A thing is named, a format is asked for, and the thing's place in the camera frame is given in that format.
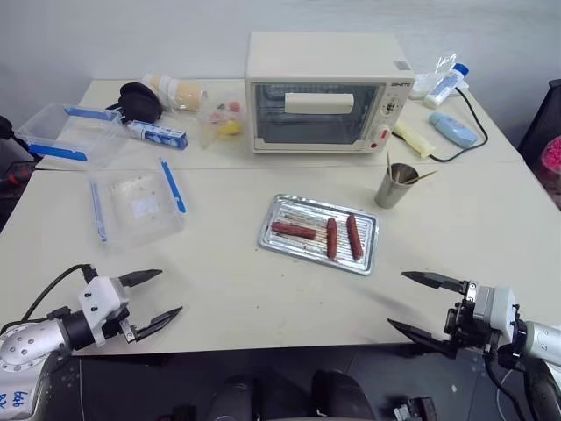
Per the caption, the clear container with blue clips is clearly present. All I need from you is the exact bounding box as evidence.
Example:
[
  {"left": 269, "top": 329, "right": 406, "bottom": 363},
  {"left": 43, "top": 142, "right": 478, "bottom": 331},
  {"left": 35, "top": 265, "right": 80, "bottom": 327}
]
[
  {"left": 87, "top": 158, "right": 190, "bottom": 252},
  {"left": 15, "top": 102, "right": 129, "bottom": 168}
]

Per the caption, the pale yellow packet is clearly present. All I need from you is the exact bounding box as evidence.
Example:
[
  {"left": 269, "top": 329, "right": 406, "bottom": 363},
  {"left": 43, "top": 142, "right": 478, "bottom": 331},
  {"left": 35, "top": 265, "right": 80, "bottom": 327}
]
[{"left": 391, "top": 123, "right": 436, "bottom": 160}]

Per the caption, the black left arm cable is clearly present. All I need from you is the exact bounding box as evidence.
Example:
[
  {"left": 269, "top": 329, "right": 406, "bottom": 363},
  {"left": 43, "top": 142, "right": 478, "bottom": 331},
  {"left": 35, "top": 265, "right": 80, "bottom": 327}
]
[{"left": 19, "top": 263, "right": 100, "bottom": 324}]

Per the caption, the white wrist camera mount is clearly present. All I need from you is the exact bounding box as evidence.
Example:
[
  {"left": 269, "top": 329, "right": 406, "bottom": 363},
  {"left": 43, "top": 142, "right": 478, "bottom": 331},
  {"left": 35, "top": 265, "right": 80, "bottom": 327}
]
[
  {"left": 77, "top": 275, "right": 131, "bottom": 347},
  {"left": 474, "top": 285, "right": 521, "bottom": 345}
]

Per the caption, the clear bag of colourful items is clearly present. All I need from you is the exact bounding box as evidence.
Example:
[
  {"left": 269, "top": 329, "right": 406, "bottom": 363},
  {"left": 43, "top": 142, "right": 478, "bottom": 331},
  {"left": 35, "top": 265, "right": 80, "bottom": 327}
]
[{"left": 196, "top": 91, "right": 246, "bottom": 151}]

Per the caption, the silver metal baking tray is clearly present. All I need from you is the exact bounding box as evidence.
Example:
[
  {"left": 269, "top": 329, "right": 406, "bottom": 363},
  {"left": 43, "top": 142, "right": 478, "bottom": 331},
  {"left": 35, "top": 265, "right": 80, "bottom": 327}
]
[{"left": 257, "top": 193, "right": 380, "bottom": 277}]

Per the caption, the blue and white toothpaste box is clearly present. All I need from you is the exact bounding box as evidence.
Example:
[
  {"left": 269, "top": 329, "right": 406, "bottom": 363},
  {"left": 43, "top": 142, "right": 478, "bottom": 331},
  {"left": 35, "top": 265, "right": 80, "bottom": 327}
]
[{"left": 126, "top": 119, "right": 190, "bottom": 152}]

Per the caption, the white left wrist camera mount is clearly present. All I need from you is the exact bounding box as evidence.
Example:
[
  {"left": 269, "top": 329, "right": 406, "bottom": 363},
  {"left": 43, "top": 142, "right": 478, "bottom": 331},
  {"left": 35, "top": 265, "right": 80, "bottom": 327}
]
[{"left": 77, "top": 275, "right": 131, "bottom": 347}]

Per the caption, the white bottle with blue cap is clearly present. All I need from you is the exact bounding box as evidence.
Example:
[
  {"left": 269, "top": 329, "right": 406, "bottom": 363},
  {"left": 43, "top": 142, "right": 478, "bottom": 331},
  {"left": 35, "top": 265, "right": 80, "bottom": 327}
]
[{"left": 422, "top": 62, "right": 471, "bottom": 111}]

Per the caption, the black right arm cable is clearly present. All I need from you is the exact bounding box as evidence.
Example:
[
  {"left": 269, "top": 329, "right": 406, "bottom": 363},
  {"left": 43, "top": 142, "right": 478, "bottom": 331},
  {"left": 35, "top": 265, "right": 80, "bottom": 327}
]
[{"left": 481, "top": 345, "right": 527, "bottom": 421}]

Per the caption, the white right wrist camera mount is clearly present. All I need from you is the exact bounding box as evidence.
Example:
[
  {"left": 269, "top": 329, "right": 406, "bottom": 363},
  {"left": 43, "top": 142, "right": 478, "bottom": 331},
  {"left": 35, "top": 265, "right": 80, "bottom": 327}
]
[{"left": 474, "top": 285, "right": 521, "bottom": 345}]

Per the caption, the red sausage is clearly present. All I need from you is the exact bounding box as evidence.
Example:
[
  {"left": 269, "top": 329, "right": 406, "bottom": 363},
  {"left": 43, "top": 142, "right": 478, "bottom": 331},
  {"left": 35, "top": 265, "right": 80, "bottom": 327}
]
[
  {"left": 271, "top": 221, "right": 318, "bottom": 241},
  {"left": 345, "top": 213, "right": 365, "bottom": 261},
  {"left": 325, "top": 217, "right": 339, "bottom": 260}
]

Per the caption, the cream toaster oven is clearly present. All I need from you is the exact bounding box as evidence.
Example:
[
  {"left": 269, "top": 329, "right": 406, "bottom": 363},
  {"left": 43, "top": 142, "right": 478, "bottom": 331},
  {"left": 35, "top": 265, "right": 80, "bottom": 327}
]
[{"left": 244, "top": 31, "right": 416, "bottom": 156}]

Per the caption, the silver metal cup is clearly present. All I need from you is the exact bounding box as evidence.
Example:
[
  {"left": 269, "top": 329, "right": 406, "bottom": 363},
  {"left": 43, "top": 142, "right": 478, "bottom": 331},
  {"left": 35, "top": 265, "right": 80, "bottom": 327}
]
[{"left": 373, "top": 162, "right": 420, "bottom": 210}]

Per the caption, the beige wrapped roll pack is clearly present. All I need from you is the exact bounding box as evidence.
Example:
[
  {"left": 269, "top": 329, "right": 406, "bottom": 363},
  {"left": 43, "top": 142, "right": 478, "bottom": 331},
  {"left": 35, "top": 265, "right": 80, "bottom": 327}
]
[{"left": 141, "top": 73, "right": 208, "bottom": 113}]

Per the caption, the clear plastic bag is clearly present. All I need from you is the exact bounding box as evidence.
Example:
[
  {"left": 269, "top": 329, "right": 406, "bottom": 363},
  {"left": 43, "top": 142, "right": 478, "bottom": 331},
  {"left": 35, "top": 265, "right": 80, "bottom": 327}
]
[{"left": 408, "top": 52, "right": 458, "bottom": 102}]

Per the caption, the black oven power cable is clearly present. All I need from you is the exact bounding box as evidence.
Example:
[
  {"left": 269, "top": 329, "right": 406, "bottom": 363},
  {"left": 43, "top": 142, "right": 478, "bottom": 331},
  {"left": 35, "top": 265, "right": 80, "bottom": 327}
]
[{"left": 429, "top": 86, "right": 490, "bottom": 164}]

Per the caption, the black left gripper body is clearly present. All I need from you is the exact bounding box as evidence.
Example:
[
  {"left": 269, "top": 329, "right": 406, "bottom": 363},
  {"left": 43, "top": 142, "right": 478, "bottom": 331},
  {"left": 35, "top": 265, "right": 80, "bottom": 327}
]
[{"left": 103, "top": 305, "right": 138, "bottom": 346}]

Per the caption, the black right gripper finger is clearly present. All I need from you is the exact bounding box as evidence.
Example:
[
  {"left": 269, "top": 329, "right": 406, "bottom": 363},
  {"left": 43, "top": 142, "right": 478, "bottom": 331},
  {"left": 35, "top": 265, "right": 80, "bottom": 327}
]
[
  {"left": 387, "top": 318, "right": 459, "bottom": 360},
  {"left": 401, "top": 270, "right": 466, "bottom": 295}
]

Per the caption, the light blue bottle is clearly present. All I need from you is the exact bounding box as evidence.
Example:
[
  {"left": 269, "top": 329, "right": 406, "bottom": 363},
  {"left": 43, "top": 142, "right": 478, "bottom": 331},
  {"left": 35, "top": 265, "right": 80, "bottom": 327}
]
[{"left": 428, "top": 111, "right": 479, "bottom": 148}]

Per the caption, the black and red device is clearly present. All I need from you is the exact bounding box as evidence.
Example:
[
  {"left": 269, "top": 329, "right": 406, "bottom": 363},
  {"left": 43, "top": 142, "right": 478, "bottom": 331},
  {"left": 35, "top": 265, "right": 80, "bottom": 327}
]
[{"left": 0, "top": 115, "right": 37, "bottom": 195}]

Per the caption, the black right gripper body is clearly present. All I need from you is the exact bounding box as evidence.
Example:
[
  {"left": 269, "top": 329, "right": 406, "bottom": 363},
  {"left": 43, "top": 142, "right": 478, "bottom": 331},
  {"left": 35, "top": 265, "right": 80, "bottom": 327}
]
[{"left": 443, "top": 280, "right": 493, "bottom": 354}]

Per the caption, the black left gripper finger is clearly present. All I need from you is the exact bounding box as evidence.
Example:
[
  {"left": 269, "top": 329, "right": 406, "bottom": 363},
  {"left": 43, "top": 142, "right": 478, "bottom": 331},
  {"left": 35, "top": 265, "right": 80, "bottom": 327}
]
[
  {"left": 130, "top": 306, "right": 184, "bottom": 344},
  {"left": 117, "top": 268, "right": 164, "bottom": 289}
]

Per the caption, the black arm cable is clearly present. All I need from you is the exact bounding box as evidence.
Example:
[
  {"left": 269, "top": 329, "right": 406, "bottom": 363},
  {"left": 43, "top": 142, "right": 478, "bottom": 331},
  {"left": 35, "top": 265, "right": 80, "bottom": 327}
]
[
  {"left": 19, "top": 263, "right": 100, "bottom": 324},
  {"left": 481, "top": 345, "right": 527, "bottom": 421}
]

